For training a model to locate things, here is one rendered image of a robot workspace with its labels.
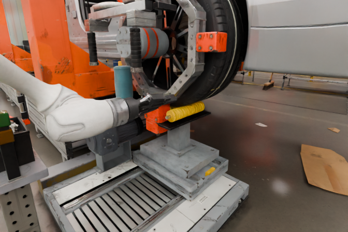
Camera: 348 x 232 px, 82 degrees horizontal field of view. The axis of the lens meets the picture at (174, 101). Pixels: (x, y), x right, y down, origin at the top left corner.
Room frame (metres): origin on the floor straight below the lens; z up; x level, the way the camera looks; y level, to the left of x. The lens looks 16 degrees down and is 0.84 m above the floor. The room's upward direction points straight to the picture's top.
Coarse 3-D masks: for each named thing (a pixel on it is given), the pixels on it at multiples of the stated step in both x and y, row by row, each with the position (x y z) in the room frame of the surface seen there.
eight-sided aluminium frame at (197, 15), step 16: (176, 0) 0.86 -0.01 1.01; (192, 0) 0.86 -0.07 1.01; (192, 16) 0.80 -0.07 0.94; (192, 32) 0.80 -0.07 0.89; (192, 48) 0.82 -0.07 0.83; (128, 64) 1.13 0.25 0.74; (192, 64) 0.79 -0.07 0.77; (144, 80) 1.10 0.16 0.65; (176, 80) 0.86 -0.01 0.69; (192, 80) 0.85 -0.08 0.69; (176, 96) 0.91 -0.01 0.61
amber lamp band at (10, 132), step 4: (0, 132) 0.50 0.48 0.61; (4, 132) 0.51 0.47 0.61; (8, 132) 0.51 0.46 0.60; (12, 132) 0.52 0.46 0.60; (0, 136) 0.50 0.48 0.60; (4, 136) 0.51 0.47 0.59; (8, 136) 0.51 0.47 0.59; (12, 136) 0.52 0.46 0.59; (0, 140) 0.50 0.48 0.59; (4, 140) 0.50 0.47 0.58; (8, 140) 0.51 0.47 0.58; (12, 140) 0.52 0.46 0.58; (0, 144) 0.50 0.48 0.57
